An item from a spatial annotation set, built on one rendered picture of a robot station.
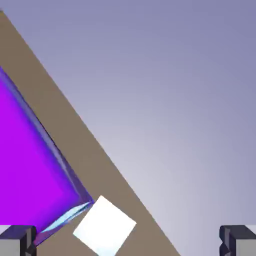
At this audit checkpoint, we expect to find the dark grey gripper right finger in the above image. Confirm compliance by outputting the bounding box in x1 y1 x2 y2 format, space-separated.
219 224 256 256

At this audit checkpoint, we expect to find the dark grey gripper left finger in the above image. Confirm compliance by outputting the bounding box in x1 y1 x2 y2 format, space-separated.
0 224 37 256

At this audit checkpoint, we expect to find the small white cube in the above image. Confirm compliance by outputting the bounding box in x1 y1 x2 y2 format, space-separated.
72 195 137 256

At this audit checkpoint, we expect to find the large purple box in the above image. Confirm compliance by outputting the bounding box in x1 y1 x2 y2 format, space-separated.
0 65 95 246

